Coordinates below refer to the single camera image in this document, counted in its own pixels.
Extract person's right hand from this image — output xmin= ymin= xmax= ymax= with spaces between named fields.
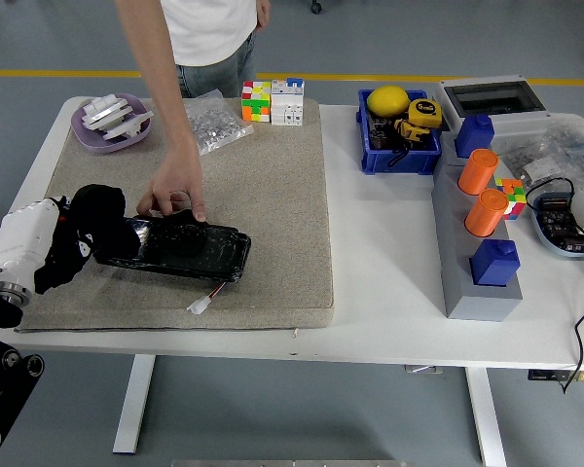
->
xmin=135 ymin=140 xmax=208 ymax=224

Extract person's left hand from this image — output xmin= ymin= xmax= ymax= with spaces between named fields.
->
xmin=255 ymin=0 xmax=272 ymax=33

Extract clear bag of screws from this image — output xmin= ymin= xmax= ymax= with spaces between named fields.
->
xmin=183 ymin=89 xmax=254 ymax=157

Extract long white plastic clip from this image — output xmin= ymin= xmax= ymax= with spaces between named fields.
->
xmin=100 ymin=110 xmax=155 ymax=143

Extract large colourful puzzle cube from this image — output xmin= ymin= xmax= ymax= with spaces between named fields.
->
xmin=240 ymin=80 xmax=273 ymax=124

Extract grey-brown mat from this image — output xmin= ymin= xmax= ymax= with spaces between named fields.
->
xmin=14 ymin=96 xmax=335 ymax=334

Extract white circuit breaker blue lever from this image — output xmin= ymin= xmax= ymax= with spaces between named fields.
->
xmin=271 ymin=76 xmax=307 ymax=127

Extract purple tray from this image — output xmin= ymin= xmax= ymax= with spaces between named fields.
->
xmin=69 ymin=92 xmax=152 ymax=156

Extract stacked white plastic parts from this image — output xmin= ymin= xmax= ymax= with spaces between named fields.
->
xmin=81 ymin=94 xmax=130 ymax=131

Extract yellow lemon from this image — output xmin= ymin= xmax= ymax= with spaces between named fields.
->
xmin=367 ymin=85 xmax=412 ymax=118

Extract yellow black tool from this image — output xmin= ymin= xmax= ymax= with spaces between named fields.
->
xmin=392 ymin=119 xmax=429 ymax=145

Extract yellow black tape measure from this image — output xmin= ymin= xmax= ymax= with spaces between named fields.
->
xmin=407 ymin=97 xmax=442 ymax=130

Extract blue plastic bin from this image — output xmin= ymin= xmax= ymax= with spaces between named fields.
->
xmin=354 ymin=88 xmax=443 ymax=175

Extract white table leg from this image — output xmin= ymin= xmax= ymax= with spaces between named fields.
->
xmin=464 ymin=365 xmax=508 ymax=467
xmin=112 ymin=353 xmax=157 ymax=455

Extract blue square peg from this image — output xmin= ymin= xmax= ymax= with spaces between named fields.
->
xmin=469 ymin=237 xmax=522 ymax=287
xmin=456 ymin=113 xmax=495 ymax=159

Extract orange cylinder peg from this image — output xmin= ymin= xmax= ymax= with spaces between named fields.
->
xmin=464 ymin=188 xmax=510 ymax=238
xmin=457 ymin=148 xmax=499 ymax=196

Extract small colourful puzzle cube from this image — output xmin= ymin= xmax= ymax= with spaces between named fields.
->
xmin=493 ymin=176 xmax=525 ymax=221

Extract grey peg base block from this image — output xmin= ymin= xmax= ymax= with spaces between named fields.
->
xmin=430 ymin=130 xmax=525 ymax=322

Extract clear bag of small parts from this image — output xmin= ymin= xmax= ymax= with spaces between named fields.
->
xmin=491 ymin=112 xmax=584 ymax=196

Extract grey-blue tray of electronics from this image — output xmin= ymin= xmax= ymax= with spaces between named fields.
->
xmin=529 ymin=192 xmax=584 ymax=259

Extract black table control box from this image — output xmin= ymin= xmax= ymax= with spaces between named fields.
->
xmin=526 ymin=369 xmax=584 ymax=382

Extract white connector with red wires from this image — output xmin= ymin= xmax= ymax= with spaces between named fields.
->
xmin=185 ymin=282 xmax=228 ymax=313

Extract grey electrical enclosure box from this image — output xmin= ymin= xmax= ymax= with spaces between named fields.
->
xmin=432 ymin=73 xmax=551 ymax=140

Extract black cable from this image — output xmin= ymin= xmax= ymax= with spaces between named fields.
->
xmin=524 ymin=176 xmax=584 ymax=395

